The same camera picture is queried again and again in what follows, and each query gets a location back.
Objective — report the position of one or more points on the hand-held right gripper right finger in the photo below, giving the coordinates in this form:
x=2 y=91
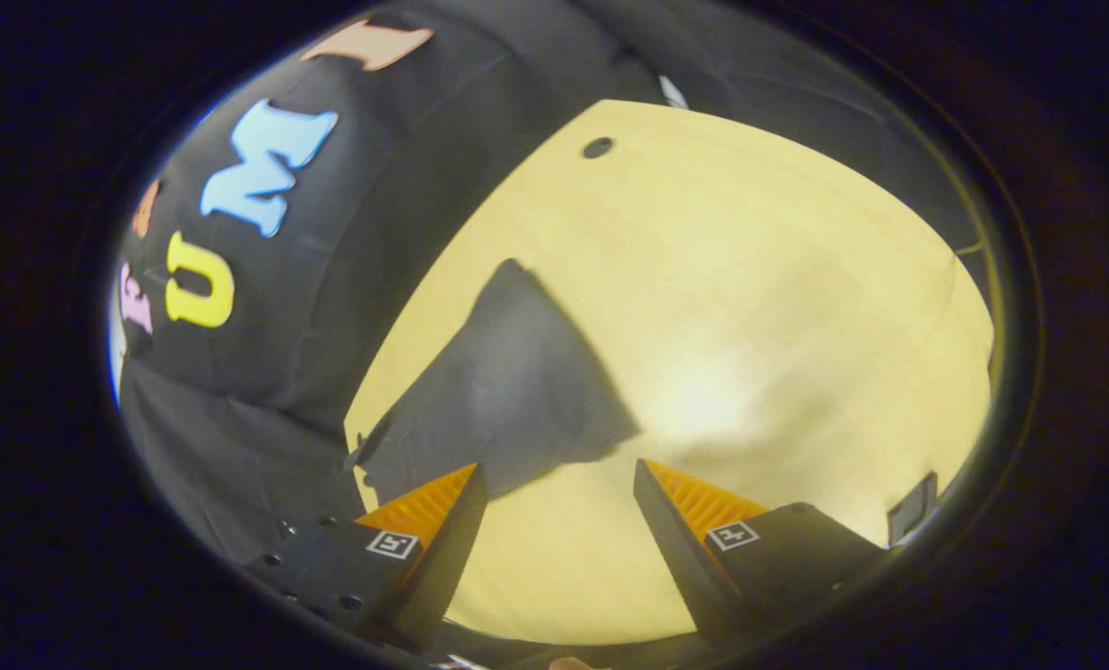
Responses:
x=675 y=549

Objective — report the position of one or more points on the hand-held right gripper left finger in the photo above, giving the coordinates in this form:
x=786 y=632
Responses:
x=443 y=558

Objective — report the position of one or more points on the dark grey jeans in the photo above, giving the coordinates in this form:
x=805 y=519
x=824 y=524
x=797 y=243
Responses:
x=508 y=391

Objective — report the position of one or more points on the black rectangular box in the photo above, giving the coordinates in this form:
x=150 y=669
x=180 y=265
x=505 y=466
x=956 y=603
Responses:
x=913 y=512

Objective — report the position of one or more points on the black backdrop cloth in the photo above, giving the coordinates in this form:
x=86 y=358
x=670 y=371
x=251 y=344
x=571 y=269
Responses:
x=378 y=186

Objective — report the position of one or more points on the white paper tag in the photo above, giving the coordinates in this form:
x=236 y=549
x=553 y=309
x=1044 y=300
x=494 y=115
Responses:
x=673 y=93

